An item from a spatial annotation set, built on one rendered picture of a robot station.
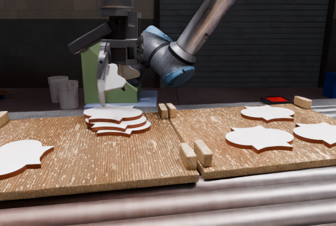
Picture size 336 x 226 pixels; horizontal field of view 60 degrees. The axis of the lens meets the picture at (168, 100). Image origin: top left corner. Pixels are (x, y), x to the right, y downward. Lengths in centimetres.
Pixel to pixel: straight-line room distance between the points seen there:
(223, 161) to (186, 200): 12
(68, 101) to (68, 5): 200
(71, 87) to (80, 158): 372
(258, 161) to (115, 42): 37
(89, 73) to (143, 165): 69
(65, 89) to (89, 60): 313
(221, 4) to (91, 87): 56
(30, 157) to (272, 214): 40
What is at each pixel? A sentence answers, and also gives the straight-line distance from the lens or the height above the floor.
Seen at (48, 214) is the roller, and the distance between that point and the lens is 46.
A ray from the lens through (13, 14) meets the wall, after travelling 599.
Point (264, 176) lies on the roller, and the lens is 54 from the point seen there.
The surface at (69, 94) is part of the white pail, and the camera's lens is 427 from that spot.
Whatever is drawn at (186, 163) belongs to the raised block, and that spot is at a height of 95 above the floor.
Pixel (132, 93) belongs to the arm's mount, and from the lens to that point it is 113.
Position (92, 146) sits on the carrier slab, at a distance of 60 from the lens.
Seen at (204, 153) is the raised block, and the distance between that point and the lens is 49.
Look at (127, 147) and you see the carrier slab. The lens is 58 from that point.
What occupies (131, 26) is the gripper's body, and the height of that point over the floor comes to 116.
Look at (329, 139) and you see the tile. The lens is 67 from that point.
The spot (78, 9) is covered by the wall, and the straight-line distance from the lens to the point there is 559.
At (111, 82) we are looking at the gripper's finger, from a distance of 63.
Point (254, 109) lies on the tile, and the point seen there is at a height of 95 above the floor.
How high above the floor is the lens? 117
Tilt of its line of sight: 15 degrees down
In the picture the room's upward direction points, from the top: straight up
